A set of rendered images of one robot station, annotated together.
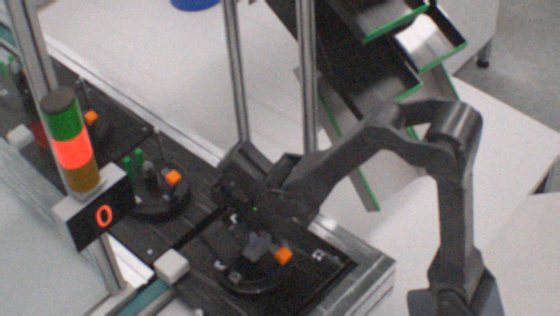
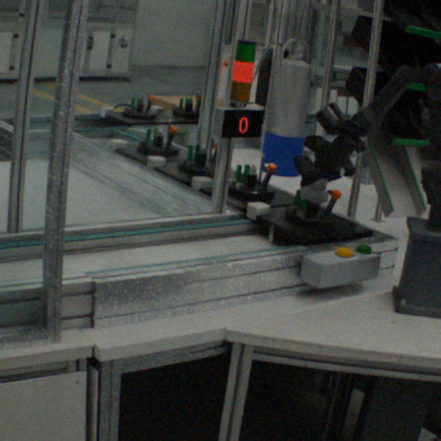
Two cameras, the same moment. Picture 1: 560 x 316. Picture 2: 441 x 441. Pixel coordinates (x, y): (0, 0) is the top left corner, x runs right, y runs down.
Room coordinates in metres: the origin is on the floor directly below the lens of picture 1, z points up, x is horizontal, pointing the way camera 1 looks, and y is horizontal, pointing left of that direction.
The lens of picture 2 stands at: (-1.25, 0.08, 1.54)
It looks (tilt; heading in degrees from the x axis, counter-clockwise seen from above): 17 degrees down; 6
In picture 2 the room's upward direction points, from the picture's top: 7 degrees clockwise
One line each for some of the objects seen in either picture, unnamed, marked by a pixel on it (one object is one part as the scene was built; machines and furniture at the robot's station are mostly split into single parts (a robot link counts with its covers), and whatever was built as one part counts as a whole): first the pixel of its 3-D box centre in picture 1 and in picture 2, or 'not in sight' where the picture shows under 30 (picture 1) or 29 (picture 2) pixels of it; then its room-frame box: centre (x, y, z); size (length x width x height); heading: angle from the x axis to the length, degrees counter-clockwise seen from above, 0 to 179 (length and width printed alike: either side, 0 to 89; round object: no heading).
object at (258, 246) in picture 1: (242, 228); (312, 185); (0.78, 0.07, 1.06); 0.08 x 0.04 x 0.07; 45
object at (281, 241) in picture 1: (252, 261); (311, 217); (0.77, 0.06, 0.98); 0.14 x 0.14 x 0.02
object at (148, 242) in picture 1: (149, 176); (251, 178); (0.95, 0.24, 1.01); 0.24 x 0.24 x 0.13; 45
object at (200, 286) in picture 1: (252, 267); (310, 223); (0.77, 0.06, 0.96); 0.24 x 0.24 x 0.02; 45
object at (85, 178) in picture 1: (79, 168); (240, 91); (0.72, 0.28, 1.28); 0.05 x 0.05 x 0.05
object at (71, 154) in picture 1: (71, 142); (243, 71); (0.72, 0.28, 1.33); 0.05 x 0.05 x 0.05
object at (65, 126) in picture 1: (62, 115); (245, 52); (0.72, 0.28, 1.38); 0.05 x 0.05 x 0.05
